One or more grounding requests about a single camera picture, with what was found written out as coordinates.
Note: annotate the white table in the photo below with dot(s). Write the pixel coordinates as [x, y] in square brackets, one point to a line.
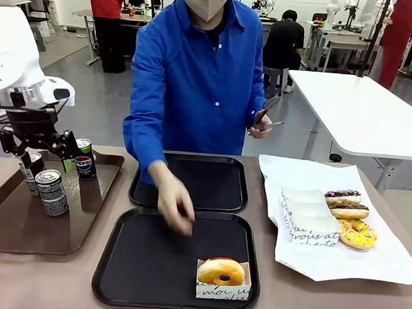
[371, 113]

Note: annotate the grey stool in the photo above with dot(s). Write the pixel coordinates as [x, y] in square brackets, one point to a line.
[275, 78]

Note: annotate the brown plastic tray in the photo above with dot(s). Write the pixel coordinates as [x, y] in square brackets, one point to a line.
[27, 230]

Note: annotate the person's right hand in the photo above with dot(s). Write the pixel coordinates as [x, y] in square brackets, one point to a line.
[174, 202]

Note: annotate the person in blue shirt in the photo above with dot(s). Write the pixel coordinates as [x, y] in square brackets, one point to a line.
[196, 90]

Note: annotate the beige face mask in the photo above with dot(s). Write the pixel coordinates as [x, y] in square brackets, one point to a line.
[206, 2]

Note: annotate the person's right forearm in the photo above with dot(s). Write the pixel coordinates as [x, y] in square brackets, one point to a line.
[140, 139]

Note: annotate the black Pepsi can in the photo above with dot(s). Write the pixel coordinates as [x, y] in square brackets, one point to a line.
[31, 182]
[86, 164]
[52, 195]

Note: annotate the grey background table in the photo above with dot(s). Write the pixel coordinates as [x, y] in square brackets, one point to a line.
[341, 42]
[88, 15]

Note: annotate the donut in paper box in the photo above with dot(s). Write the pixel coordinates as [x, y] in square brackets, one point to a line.
[223, 291]

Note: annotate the person in red apron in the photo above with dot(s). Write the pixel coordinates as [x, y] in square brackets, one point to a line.
[394, 40]

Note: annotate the yellow glazed donut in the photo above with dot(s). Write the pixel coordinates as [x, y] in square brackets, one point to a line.
[357, 234]

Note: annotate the black plastic tray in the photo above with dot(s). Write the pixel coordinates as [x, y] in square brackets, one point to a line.
[149, 263]
[207, 186]

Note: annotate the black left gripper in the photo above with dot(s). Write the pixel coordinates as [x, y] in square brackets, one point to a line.
[31, 124]

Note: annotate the seated person in black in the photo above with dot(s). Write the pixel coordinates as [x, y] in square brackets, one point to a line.
[284, 40]

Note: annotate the person's left hand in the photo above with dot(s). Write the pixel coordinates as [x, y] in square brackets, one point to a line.
[261, 130]

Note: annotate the chocolate glazed donut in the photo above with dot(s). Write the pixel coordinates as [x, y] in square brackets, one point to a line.
[350, 210]

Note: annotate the white paper sheet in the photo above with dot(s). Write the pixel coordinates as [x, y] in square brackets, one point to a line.
[325, 262]

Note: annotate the black stand pole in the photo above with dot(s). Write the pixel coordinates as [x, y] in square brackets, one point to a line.
[371, 42]

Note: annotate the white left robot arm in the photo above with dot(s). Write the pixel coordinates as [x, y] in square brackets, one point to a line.
[12, 49]

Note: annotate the black office chair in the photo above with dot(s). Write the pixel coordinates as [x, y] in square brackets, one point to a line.
[37, 8]

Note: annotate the black floor foot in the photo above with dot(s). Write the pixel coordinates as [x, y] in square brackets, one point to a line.
[334, 157]

